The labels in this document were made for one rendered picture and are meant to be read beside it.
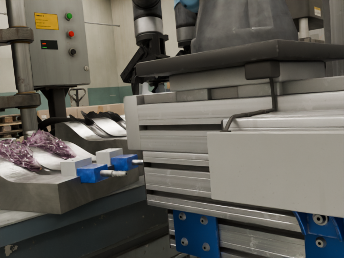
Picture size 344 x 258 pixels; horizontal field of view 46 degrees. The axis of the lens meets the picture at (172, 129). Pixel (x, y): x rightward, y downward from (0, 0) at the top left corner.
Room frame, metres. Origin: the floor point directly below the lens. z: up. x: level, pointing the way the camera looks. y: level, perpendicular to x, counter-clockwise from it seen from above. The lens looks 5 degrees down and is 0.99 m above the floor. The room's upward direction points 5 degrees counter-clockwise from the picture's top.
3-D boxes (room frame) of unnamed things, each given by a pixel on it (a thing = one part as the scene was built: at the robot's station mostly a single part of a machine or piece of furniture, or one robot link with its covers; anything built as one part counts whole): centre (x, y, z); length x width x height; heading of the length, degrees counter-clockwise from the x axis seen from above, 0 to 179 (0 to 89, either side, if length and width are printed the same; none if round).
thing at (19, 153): (0.92, 0.36, 0.90); 0.26 x 0.18 x 0.08; 63
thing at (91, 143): (1.23, 0.18, 0.87); 0.50 x 0.26 x 0.14; 45
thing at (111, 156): (0.84, 0.10, 0.86); 0.13 x 0.05 x 0.05; 63
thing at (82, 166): (0.75, 0.15, 0.86); 0.13 x 0.05 x 0.05; 63
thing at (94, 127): (1.21, 0.17, 0.92); 0.35 x 0.16 x 0.09; 45
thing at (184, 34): (1.30, -0.08, 1.17); 0.08 x 0.08 x 0.05
